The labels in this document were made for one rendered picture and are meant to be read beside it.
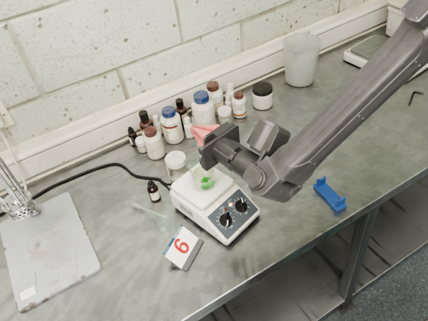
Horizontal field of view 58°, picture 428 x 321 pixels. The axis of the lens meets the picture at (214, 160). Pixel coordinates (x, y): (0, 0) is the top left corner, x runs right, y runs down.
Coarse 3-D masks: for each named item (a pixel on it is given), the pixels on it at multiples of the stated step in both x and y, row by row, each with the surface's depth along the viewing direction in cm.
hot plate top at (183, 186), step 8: (184, 176) 100; (216, 176) 99; (224, 176) 99; (176, 184) 98; (184, 184) 98; (216, 184) 97; (224, 184) 97; (232, 184) 97; (176, 192) 97; (184, 192) 96; (192, 192) 96; (200, 192) 96; (208, 192) 95; (216, 192) 95; (192, 200) 94; (200, 200) 94; (208, 200) 94; (200, 208) 93
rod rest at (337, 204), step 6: (318, 180) 101; (324, 180) 103; (318, 186) 103; (324, 186) 103; (318, 192) 103; (324, 192) 101; (330, 192) 101; (324, 198) 101; (330, 198) 100; (336, 198) 100; (342, 198) 97; (330, 204) 99; (336, 204) 97; (342, 204) 98; (336, 210) 97
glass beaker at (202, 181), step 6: (192, 156) 94; (198, 156) 95; (192, 162) 95; (198, 162) 96; (192, 168) 96; (192, 174) 92; (198, 174) 91; (204, 174) 91; (210, 174) 92; (192, 180) 94; (198, 180) 93; (204, 180) 93; (210, 180) 94; (192, 186) 97; (198, 186) 94; (204, 186) 94; (210, 186) 95
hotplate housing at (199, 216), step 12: (228, 192) 97; (180, 204) 99; (192, 204) 96; (216, 204) 95; (192, 216) 97; (204, 216) 93; (252, 216) 97; (204, 228) 96; (216, 228) 92; (240, 228) 94; (228, 240) 92
